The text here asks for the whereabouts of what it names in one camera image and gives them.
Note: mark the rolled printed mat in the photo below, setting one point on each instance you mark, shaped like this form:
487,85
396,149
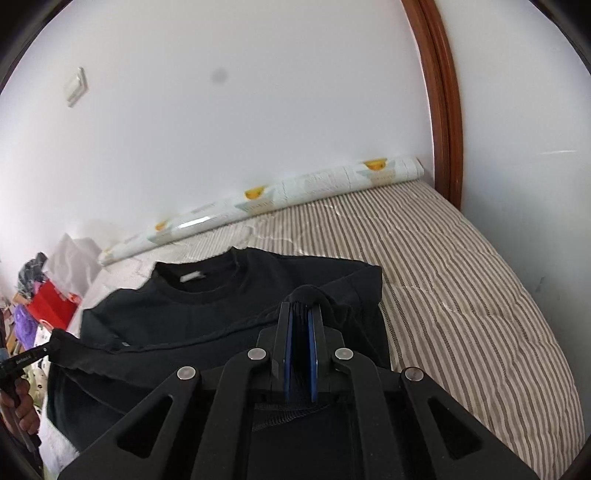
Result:
323,177

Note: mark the white wall light switch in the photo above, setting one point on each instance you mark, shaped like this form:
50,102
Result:
75,87

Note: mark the black sweatshirt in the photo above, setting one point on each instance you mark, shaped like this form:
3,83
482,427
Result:
207,314

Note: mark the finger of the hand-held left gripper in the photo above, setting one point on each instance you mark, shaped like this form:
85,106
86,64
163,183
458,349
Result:
48,346

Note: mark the purple bag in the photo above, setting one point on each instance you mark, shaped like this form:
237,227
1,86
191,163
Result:
25,323

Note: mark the person's left hand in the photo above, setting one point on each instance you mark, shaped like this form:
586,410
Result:
23,410

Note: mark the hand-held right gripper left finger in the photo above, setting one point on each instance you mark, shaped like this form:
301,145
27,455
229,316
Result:
290,364

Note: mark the plaid cloth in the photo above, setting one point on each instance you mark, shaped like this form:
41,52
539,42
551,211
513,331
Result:
32,274

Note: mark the red paper bag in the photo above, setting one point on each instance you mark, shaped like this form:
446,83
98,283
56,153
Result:
51,304

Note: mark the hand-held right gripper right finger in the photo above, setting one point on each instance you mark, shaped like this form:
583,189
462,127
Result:
314,364

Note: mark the white plastic bag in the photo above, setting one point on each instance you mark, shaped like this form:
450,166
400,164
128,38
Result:
74,263

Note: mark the brown wooden door frame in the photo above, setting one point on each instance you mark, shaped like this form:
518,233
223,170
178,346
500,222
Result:
443,115

